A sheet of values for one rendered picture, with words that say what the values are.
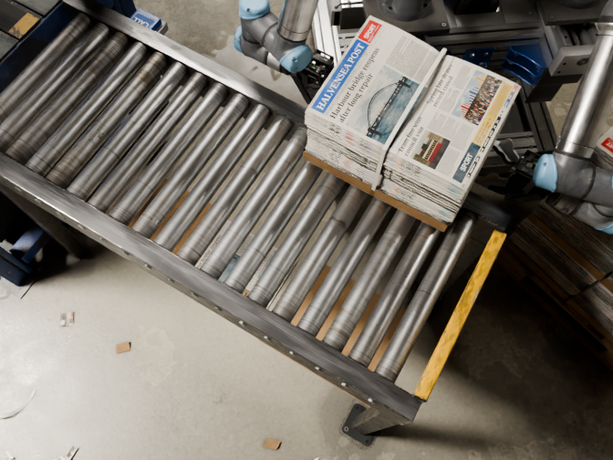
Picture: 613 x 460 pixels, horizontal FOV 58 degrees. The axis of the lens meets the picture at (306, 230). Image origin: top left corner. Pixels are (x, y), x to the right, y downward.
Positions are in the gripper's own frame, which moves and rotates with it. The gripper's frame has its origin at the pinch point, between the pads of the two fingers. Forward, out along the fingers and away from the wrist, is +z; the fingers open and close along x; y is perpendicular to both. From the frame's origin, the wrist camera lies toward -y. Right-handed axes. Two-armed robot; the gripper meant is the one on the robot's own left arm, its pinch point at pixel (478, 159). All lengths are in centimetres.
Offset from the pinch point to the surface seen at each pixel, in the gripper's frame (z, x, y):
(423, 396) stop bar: -12, 59, 2
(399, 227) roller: 8.9, 26.5, 0.1
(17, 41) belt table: 122, 30, 0
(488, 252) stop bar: -11.4, 22.5, 2.1
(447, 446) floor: -38, 54, -80
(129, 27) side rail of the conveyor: 99, 11, 0
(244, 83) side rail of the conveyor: 62, 10, 0
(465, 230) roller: -4.9, 19.1, -0.1
